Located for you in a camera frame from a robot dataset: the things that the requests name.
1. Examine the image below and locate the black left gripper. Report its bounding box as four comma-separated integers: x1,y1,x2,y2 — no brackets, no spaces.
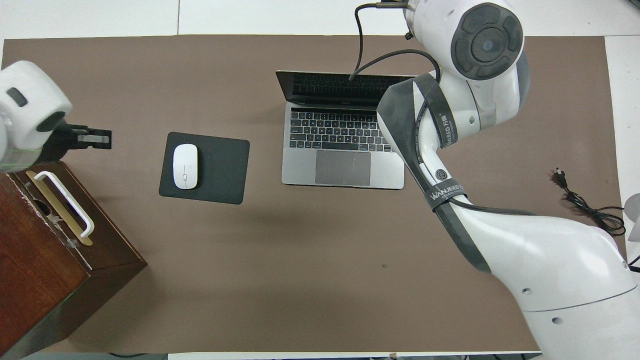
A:
36,123,113,164

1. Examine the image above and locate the grey laptop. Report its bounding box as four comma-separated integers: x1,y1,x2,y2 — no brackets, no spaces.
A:
275,70,416,191

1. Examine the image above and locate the white computer mouse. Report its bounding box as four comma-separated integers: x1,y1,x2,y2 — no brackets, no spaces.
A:
172,143,199,190

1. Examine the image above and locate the black mouse pad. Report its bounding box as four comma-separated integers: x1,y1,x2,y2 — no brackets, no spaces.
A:
158,131,251,205

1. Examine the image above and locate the dark wooden box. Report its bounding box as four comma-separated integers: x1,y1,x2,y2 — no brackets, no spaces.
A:
0,160,148,359

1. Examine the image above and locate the brown table mat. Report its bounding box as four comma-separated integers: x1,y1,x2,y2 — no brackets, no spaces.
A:
0,34,637,356

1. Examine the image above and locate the white box handle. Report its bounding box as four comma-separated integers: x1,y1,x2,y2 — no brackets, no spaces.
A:
34,170,95,239

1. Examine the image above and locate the brass handle plate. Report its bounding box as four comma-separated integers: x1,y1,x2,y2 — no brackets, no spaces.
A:
25,170,94,247

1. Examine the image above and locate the black lamp power cord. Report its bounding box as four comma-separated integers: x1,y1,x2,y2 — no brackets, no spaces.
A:
551,168,640,273

